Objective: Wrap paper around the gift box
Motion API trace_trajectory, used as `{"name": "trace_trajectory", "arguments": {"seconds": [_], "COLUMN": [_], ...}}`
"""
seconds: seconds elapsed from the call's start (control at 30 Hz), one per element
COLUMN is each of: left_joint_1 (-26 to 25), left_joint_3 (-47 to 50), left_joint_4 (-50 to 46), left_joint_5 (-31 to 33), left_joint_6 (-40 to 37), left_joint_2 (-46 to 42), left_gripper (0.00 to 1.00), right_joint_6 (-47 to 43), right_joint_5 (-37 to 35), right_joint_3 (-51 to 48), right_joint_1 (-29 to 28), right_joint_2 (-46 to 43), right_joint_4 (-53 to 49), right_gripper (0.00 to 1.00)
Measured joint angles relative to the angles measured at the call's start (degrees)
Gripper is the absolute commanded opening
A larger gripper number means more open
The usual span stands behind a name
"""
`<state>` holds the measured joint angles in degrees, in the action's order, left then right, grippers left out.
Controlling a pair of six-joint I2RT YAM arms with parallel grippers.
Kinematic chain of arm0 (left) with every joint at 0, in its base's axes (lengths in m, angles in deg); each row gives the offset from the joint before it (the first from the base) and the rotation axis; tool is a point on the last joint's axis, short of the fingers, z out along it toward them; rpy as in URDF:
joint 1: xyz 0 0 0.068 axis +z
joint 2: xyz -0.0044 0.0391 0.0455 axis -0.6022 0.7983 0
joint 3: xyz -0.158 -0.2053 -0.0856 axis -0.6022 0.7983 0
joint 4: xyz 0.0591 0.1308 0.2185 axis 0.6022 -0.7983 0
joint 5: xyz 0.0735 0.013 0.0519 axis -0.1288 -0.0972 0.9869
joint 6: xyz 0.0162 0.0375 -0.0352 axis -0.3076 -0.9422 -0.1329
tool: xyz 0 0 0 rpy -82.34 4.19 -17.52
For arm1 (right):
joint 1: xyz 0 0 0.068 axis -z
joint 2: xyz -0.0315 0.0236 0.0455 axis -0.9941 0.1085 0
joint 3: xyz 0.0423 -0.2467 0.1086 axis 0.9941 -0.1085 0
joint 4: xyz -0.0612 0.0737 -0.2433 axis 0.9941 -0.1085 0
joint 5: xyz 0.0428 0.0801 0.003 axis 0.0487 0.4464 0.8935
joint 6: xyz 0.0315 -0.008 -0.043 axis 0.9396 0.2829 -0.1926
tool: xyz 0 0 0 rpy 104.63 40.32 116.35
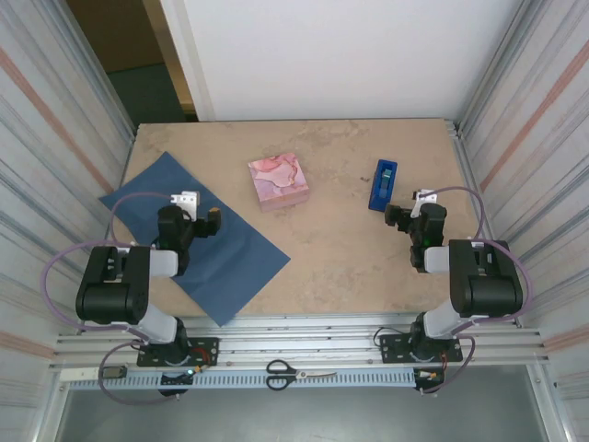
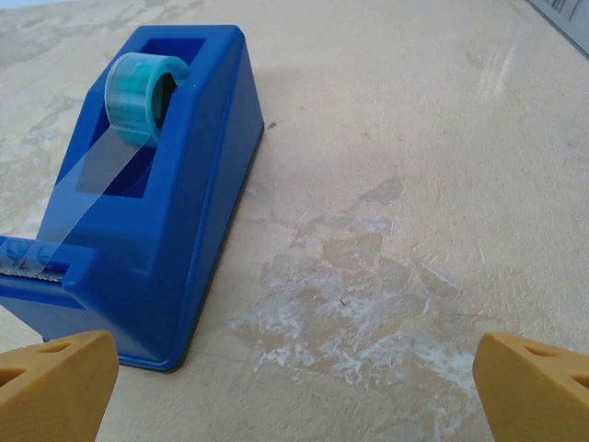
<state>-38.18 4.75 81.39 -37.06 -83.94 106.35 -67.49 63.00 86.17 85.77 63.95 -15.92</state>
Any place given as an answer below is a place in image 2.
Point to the aluminium side rail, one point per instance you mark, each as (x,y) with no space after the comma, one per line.
(570,18)

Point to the blue tape dispenser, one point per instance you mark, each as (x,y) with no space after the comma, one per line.
(193,230)

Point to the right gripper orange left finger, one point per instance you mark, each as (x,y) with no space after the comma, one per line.
(50,396)

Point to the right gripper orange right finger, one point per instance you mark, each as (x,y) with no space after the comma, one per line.
(534,400)

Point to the clear tape roll teal core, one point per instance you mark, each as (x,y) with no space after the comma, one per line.
(131,106)

